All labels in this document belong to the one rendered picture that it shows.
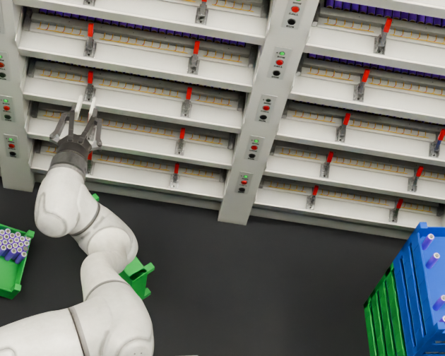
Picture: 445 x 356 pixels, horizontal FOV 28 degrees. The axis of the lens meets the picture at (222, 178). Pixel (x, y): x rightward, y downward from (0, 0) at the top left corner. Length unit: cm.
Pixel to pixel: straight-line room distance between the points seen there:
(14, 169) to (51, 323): 132
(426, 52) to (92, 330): 111
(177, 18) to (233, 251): 98
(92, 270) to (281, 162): 104
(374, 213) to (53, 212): 119
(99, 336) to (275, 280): 136
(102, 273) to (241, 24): 75
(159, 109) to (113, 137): 23
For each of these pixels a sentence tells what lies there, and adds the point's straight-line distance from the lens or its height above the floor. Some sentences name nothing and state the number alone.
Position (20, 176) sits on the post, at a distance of 285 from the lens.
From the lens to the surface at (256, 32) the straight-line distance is 214.
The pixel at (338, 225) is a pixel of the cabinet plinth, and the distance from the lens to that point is 295.
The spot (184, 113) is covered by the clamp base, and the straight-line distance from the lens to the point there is 244.
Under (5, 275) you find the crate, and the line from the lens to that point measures 278.
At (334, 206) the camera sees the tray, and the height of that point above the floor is 16.
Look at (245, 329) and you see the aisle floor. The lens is 275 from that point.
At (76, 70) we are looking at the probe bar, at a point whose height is 58.
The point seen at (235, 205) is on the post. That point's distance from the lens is 280.
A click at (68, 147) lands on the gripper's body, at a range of 215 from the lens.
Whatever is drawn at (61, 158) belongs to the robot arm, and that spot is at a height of 74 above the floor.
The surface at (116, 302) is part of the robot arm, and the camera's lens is 158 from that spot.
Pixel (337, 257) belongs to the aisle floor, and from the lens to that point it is 292.
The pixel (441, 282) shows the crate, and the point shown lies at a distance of 242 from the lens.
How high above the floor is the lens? 253
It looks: 58 degrees down
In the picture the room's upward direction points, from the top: 14 degrees clockwise
